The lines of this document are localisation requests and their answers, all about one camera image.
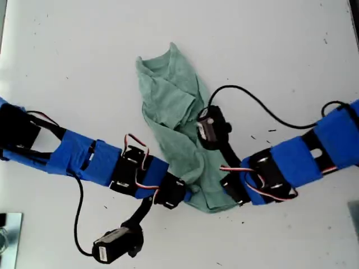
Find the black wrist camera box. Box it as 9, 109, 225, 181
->
91, 226, 144, 265

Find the green t-shirt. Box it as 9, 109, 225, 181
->
135, 41, 245, 214

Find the black white camera box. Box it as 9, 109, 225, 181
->
196, 104, 233, 151

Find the black camera cable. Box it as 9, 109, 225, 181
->
208, 85, 321, 130
73, 174, 96, 258

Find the red white servo wire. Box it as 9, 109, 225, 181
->
123, 133, 164, 198
218, 165, 299, 203

